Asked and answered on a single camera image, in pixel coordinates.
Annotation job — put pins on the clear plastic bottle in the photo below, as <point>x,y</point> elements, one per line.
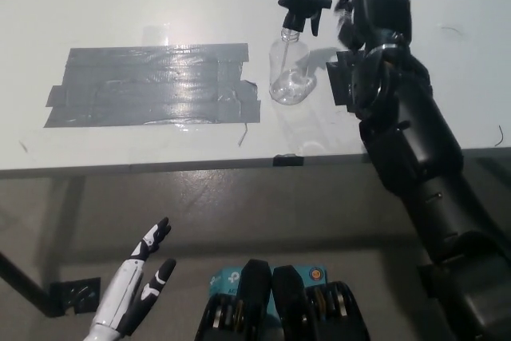
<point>289,77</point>

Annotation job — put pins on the thin dark strand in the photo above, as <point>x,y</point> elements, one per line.
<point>452,29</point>
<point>500,135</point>

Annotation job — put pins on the teal cardboard box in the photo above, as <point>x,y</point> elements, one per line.
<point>223,277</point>

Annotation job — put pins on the black table leg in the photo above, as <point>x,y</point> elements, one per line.
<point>28,283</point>

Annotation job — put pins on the small black tape strip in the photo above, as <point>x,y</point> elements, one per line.
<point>288,160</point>

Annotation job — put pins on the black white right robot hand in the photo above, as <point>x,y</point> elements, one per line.
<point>379,13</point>

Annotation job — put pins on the black robot body block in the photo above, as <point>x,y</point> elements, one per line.
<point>255,285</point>
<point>291,297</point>

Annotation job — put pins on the grey duct tape patch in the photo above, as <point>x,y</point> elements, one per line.
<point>151,85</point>

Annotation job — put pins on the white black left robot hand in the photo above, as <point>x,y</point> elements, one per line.
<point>120,301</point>

